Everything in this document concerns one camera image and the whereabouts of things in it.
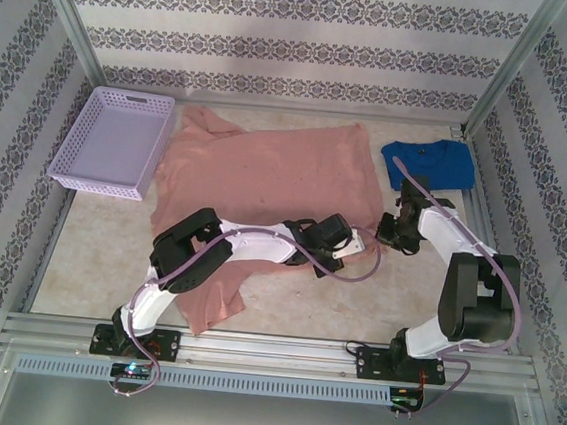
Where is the pink t-shirt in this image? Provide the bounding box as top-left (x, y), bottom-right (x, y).
top-left (139, 101), bottom-right (398, 354)

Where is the blue t-shirt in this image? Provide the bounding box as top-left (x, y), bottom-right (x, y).
top-left (376, 135), bottom-right (480, 198)

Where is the lilac perforated plastic basket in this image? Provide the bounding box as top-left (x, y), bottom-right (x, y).
top-left (44, 81), bottom-right (179, 206)

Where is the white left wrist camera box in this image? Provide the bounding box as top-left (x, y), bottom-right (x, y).
top-left (331, 229), bottom-right (366, 262)

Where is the ribbed aluminium side rail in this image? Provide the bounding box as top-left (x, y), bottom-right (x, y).
top-left (448, 134), bottom-right (543, 357)

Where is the aluminium frame crossbar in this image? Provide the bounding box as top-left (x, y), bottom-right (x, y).
top-left (106, 87), bottom-right (469, 134)

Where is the aluminium mounting rail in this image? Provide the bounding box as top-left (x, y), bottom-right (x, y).
top-left (0, 308), bottom-right (536, 398)

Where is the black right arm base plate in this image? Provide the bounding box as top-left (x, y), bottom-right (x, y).
top-left (353, 344), bottom-right (450, 389)

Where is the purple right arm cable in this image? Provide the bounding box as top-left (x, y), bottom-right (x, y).
top-left (366, 155), bottom-right (538, 425)

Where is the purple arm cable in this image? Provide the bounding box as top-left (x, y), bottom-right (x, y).
top-left (366, 155), bottom-right (538, 425)
top-left (107, 204), bottom-right (384, 422)

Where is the grey slotted cable duct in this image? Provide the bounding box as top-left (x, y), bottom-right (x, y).
top-left (14, 351), bottom-right (423, 413)

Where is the aluminium frame post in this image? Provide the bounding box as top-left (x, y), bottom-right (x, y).
top-left (17, 0), bottom-right (123, 101)
top-left (459, 0), bottom-right (567, 147)

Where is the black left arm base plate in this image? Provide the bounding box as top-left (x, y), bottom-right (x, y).
top-left (88, 322), bottom-right (184, 364)

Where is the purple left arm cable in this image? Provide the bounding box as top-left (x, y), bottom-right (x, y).
top-left (107, 204), bottom-right (384, 422)

